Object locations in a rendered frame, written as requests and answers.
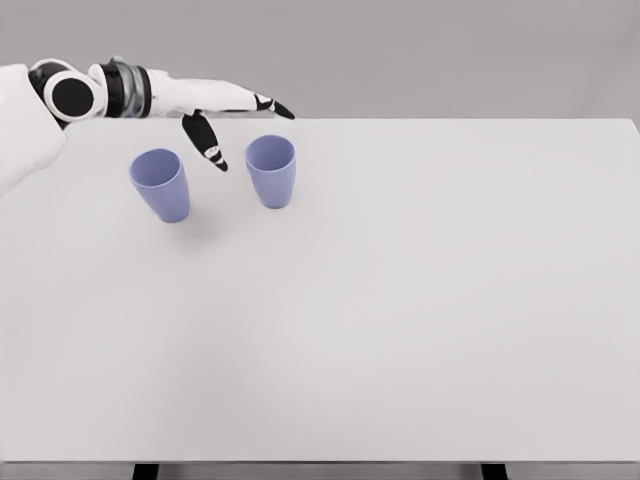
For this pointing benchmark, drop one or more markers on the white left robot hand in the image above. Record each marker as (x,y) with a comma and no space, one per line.
(210,95)

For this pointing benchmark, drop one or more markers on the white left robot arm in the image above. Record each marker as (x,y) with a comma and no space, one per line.
(20,130)

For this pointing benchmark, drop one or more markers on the blue plastic cup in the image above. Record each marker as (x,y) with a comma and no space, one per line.
(272,175)
(162,187)

